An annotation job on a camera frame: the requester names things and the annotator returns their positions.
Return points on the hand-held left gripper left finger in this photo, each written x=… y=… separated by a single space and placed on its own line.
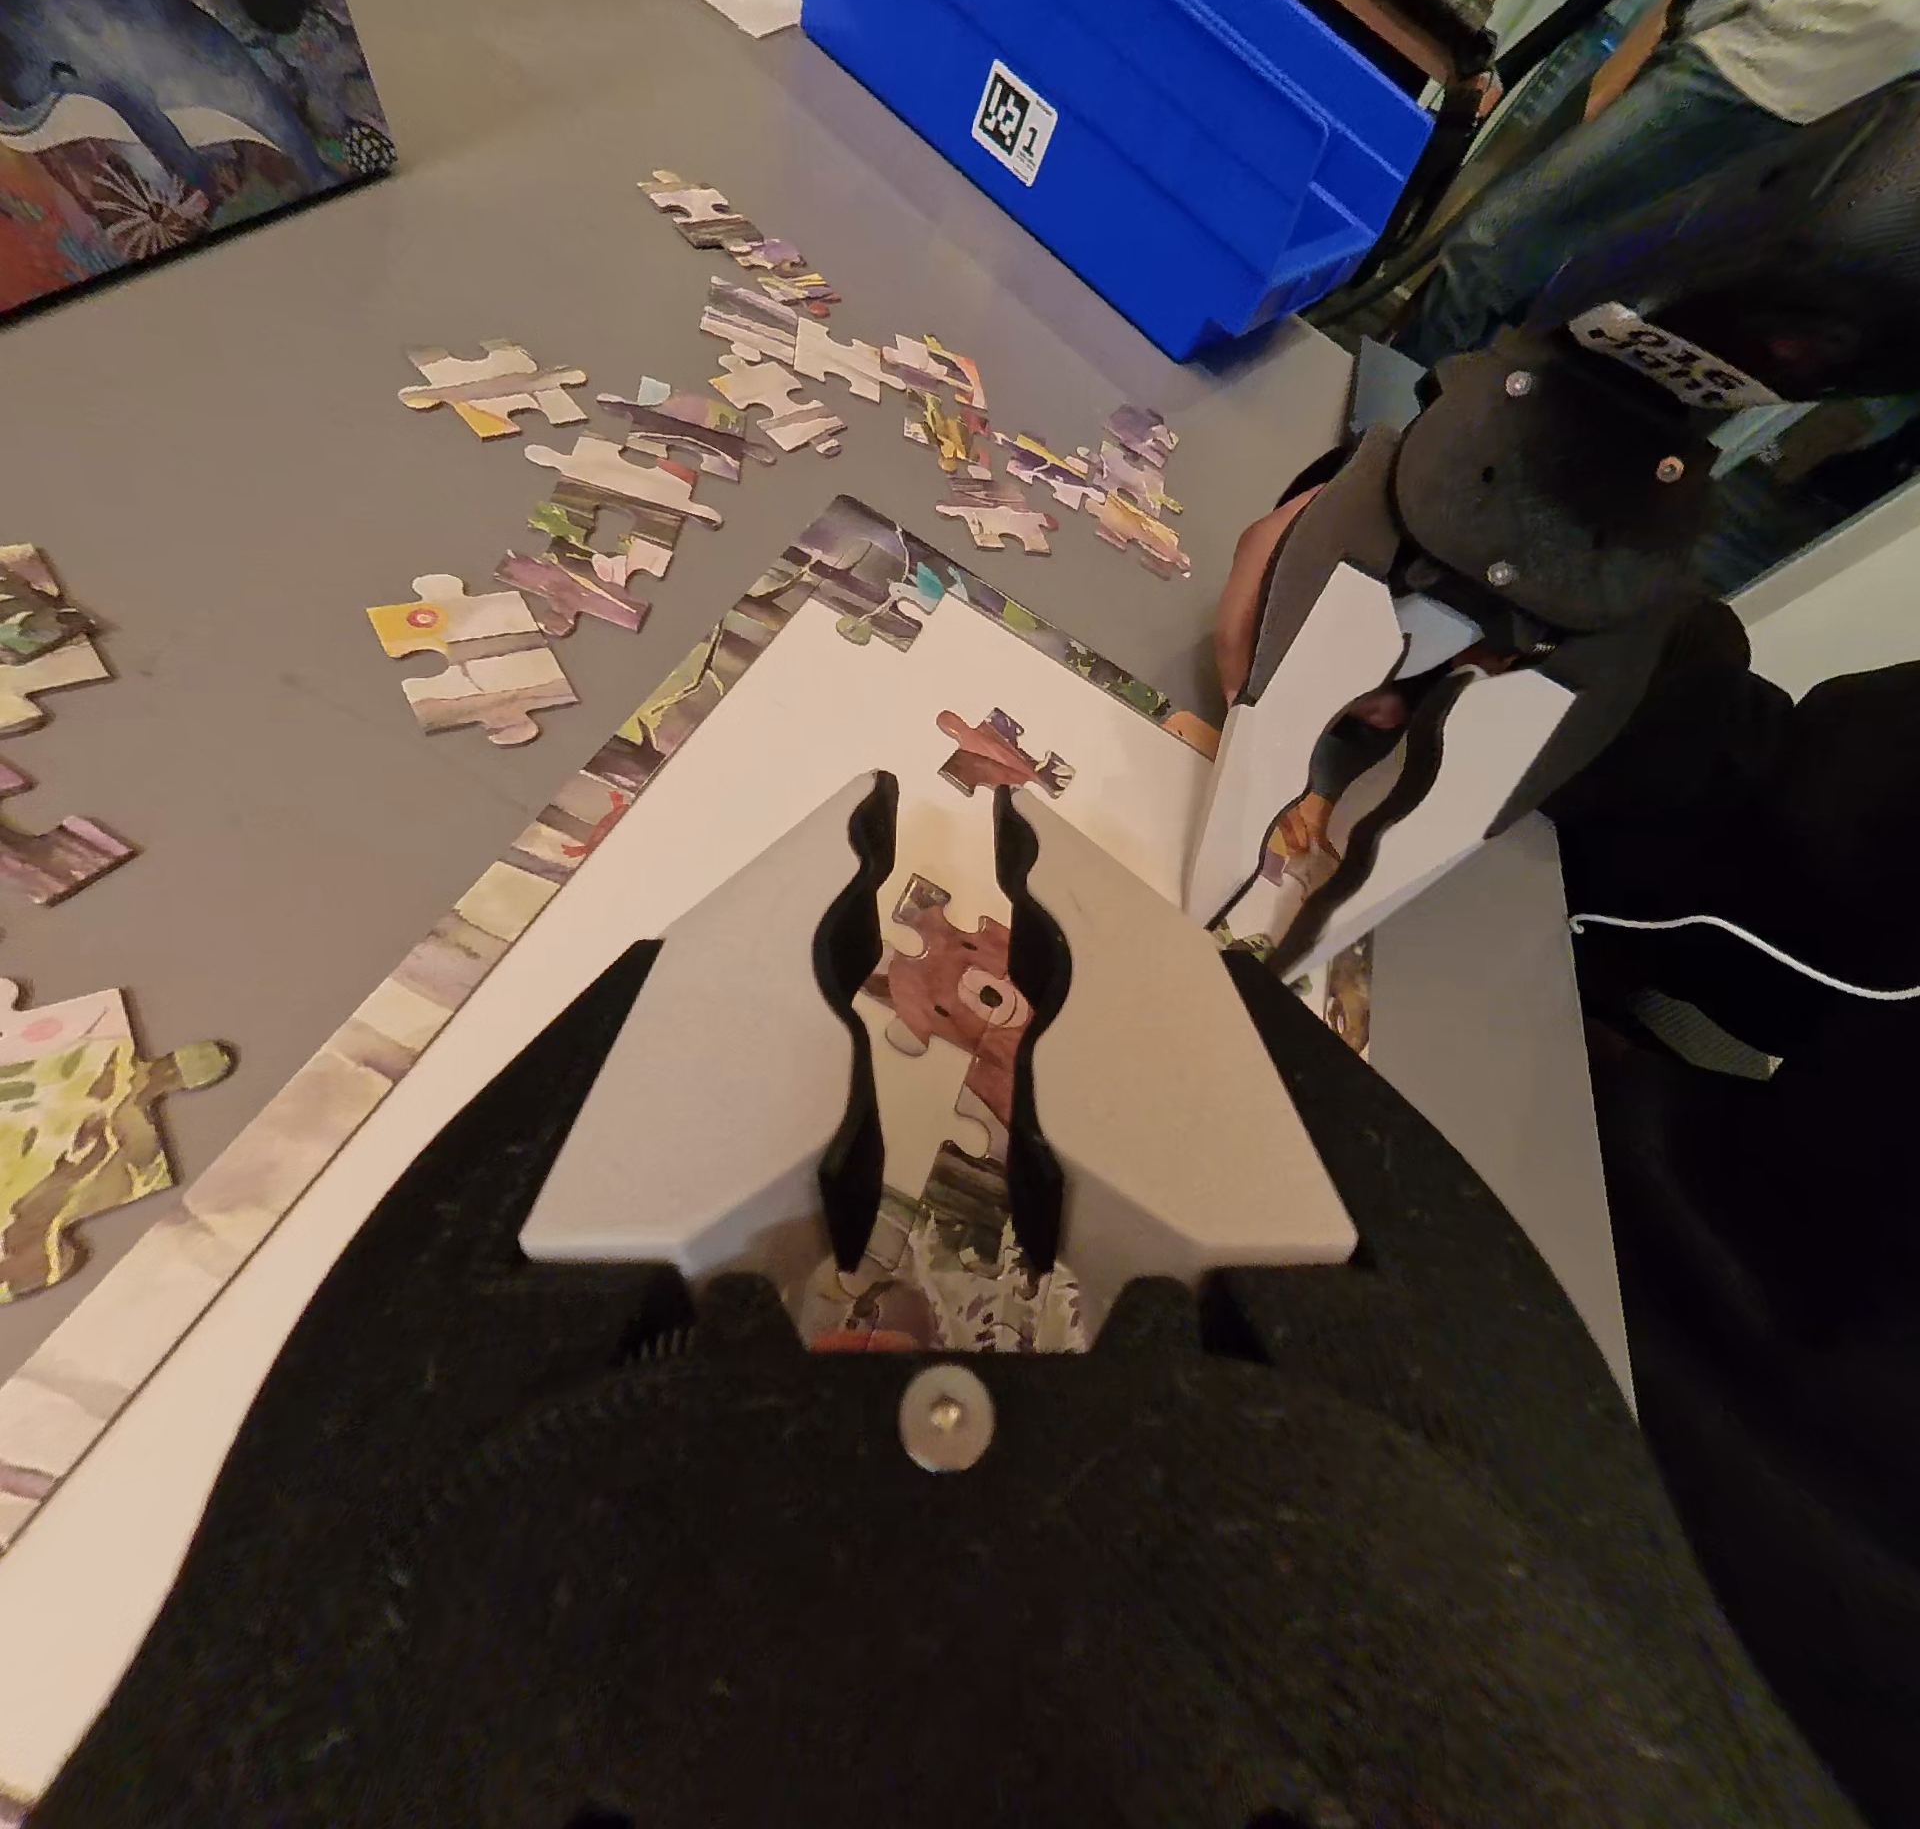
x=675 y=1110

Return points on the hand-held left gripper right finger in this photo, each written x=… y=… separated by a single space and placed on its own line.
x=1186 y=1110

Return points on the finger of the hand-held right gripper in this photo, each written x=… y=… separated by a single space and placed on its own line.
x=1297 y=705
x=1470 y=763

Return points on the brown purple puzzle piece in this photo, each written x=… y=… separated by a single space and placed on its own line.
x=999 y=758

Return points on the jigsaw puzzle frame tray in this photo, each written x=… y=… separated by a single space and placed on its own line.
x=781 y=719

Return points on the person's right hand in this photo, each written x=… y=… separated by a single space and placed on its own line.
x=1237 y=612

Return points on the grey teal puzzle piece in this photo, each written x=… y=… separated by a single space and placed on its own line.
x=893 y=606

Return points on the blue plastic bin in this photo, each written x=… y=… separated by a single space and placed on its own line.
x=1202 y=180

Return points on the scattered loose jigsaw pieces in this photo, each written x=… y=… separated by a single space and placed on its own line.
x=480 y=660

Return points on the person's black clothing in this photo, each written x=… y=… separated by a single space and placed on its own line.
x=1773 y=1261

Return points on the white printed tag sticker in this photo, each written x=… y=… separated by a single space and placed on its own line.
x=1035 y=136

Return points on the illustrated puzzle box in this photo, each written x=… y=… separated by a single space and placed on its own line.
x=151 y=91

